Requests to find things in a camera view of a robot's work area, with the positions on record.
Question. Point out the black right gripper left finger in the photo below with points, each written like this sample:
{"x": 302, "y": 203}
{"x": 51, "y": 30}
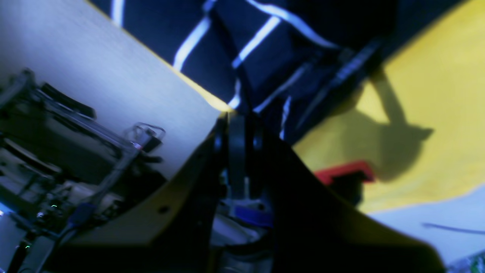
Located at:
{"x": 168, "y": 232}

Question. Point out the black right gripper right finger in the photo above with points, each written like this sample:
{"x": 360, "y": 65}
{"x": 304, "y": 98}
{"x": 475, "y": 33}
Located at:
{"x": 317, "y": 231}

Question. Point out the navy white striped T-shirt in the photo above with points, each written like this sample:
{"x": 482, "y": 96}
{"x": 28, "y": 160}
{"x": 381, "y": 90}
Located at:
{"x": 291, "y": 62}

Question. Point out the red black clamp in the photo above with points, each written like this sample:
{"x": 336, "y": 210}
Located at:
{"x": 347, "y": 180}

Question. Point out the yellow table cloth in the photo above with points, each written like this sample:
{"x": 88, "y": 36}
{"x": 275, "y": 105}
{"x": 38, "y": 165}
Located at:
{"x": 418, "y": 120}

